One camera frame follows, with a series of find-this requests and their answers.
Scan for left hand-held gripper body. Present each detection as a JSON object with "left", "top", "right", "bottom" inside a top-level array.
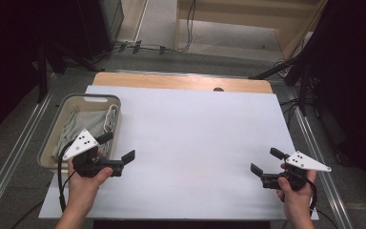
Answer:
[{"left": 62, "top": 128, "right": 125, "bottom": 178}]

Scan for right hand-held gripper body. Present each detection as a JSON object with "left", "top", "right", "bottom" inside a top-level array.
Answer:
[{"left": 261, "top": 151, "right": 333, "bottom": 193}]

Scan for grey shorts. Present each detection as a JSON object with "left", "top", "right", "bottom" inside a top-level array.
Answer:
[{"left": 51, "top": 104, "right": 121, "bottom": 161}]

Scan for beige basket with grey rim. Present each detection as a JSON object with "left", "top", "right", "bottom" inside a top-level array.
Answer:
[{"left": 36, "top": 93, "right": 122, "bottom": 176}]

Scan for person's right hand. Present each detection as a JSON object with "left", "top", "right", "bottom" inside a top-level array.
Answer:
[{"left": 275, "top": 162, "right": 318, "bottom": 220}]

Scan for person's left hand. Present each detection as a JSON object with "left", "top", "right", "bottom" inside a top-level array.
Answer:
[{"left": 67, "top": 149, "right": 114, "bottom": 213}]

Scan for black metal stand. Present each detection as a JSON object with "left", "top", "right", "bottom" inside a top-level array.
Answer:
[
  {"left": 248, "top": 52, "right": 320, "bottom": 117},
  {"left": 35, "top": 39, "right": 105, "bottom": 104}
]

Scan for dark curtain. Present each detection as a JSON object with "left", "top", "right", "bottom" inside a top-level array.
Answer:
[
  {"left": 0, "top": 0, "right": 89, "bottom": 147},
  {"left": 308, "top": 0, "right": 366, "bottom": 203}
]

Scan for white power strip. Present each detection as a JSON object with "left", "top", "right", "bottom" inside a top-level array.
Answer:
[{"left": 113, "top": 38, "right": 138, "bottom": 46}]

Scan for dark cabinet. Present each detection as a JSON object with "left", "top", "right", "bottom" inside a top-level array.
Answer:
[{"left": 75, "top": 0, "right": 126, "bottom": 61}]

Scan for wooden shelf unit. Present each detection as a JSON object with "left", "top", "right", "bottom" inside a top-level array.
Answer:
[{"left": 173, "top": 0, "right": 329, "bottom": 62}]

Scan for metal floor rail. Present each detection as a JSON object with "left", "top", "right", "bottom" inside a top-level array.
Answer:
[
  {"left": 0, "top": 72, "right": 58, "bottom": 220},
  {"left": 287, "top": 85, "right": 355, "bottom": 229}
]

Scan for right hand-held gripper cable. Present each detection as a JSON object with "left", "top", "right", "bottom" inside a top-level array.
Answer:
[{"left": 304, "top": 178, "right": 318, "bottom": 213}]

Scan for hand-held gripper cable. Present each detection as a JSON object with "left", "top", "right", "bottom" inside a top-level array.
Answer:
[
  {"left": 57, "top": 140, "right": 77, "bottom": 213},
  {"left": 304, "top": 178, "right": 318, "bottom": 213}
]

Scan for left hand-held gripper cable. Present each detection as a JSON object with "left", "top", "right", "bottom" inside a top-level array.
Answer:
[{"left": 57, "top": 140, "right": 77, "bottom": 213}]

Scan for black floor cable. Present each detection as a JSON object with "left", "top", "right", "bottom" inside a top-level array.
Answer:
[
  {"left": 90, "top": 42, "right": 189, "bottom": 64},
  {"left": 315, "top": 209, "right": 339, "bottom": 229},
  {"left": 278, "top": 97, "right": 303, "bottom": 128},
  {"left": 10, "top": 200, "right": 45, "bottom": 229}
]

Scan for black hanging cable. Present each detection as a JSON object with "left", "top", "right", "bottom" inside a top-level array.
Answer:
[{"left": 175, "top": 0, "right": 197, "bottom": 52}]

